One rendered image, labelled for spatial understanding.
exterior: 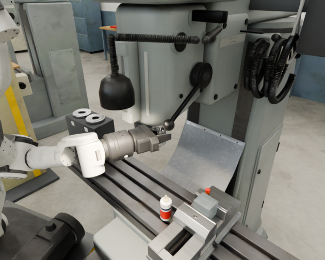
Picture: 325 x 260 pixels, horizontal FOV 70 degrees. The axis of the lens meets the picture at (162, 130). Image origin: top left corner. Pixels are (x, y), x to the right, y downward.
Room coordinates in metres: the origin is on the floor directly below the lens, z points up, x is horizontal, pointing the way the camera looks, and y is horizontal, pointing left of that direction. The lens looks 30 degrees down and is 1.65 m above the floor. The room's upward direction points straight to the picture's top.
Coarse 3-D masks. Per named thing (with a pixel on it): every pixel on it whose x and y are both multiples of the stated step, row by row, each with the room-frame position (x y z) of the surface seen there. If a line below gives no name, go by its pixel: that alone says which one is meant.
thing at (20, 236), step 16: (16, 208) 0.94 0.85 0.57; (16, 224) 0.83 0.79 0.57; (32, 224) 0.83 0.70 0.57; (48, 224) 0.77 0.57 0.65; (64, 224) 0.80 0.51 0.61; (0, 240) 0.74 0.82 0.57; (16, 240) 0.74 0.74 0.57; (32, 240) 0.72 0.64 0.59; (48, 240) 0.71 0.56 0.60; (64, 240) 0.75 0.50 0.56; (0, 256) 0.65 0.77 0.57; (16, 256) 0.64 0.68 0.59; (32, 256) 0.64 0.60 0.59; (48, 256) 0.65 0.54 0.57
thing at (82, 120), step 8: (80, 112) 1.05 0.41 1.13; (88, 112) 1.04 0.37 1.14; (72, 120) 0.99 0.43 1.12; (80, 120) 0.98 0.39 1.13; (88, 120) 0.96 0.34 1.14; (96, 120) 0.96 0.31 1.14; (104, 120) 0.97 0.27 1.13; (112, 120) 0.99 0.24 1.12; (72, 128) 1.00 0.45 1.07; (80, 128) 0.96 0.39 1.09; (88, 128) 0.92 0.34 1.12; (96, 128) 0.91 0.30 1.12; (104, 128) 0.94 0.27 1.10; (112, 128) 0.98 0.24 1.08
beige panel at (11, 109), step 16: (16, 80) 1.89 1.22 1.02; (16, 96) 1.86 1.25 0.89; (0, 112) 1.75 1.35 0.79; (16, 112) 1.83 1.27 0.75; (16, 128) 1.80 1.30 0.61; (32, 128) 1.90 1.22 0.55; (32, 176) 1.80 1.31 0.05; (48, 176) 1.82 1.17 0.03; (16, 192) 1.60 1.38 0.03; (32, 192) 1.62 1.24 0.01
